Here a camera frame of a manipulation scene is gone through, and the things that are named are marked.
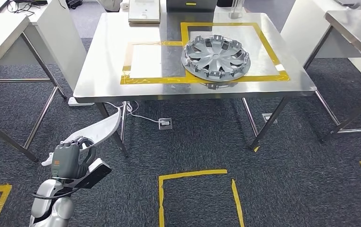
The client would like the person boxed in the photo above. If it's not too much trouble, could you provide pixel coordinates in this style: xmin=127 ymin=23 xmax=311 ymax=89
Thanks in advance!
xmin=97 ymin=0 xmax=121 ymax=12

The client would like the yellow tape outline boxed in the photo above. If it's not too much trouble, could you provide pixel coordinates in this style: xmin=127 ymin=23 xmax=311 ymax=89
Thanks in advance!
xmin=120 ymin=22 xmax=291 ymax=85

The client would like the black cable bundle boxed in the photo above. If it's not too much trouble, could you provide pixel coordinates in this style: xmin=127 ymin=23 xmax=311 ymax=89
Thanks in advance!
xmin=7 ymin=0 xmax=48 ymax=15

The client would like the white desk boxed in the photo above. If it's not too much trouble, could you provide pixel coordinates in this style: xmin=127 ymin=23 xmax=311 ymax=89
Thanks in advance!
xmin=0 ymin=0 xmax=95 ymax=107
xmin=280 ymin=0 xmax=361 ymax=86

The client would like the open cardboard box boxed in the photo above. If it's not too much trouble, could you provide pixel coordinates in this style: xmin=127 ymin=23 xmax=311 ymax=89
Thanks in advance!
xmin=128 ymin=0 xmax=162 ymax=24

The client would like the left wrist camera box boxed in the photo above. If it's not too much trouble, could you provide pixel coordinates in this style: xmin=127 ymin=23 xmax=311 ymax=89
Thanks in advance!
xmin=63 ymin=158 xmax=112 ymax=190

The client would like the silver floor socket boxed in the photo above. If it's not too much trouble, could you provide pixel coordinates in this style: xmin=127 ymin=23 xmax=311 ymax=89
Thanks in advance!
xmin=262 ymin=113 xmax=278 ymax=124
xmin=158 ymin=117 xmax=172 ymax=131

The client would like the stainless steel workbench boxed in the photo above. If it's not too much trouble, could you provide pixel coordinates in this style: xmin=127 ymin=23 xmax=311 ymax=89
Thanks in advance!
xmin=73 ymin=12 xmax=317 ymax=157

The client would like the white curved plastic part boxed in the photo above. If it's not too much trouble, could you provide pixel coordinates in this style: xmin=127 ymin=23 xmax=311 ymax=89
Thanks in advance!
xmin=41 ymin=107 xmax=122 ymax=166

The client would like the white cable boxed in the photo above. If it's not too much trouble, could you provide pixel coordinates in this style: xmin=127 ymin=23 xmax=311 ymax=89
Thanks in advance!
xmin=105 ymin=101 xmax=161 ymax=123

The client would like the grey wheel hubcap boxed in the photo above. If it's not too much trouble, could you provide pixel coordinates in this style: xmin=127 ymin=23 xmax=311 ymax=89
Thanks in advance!
xmin=180 ymin=34 xmax=251 ymax=83

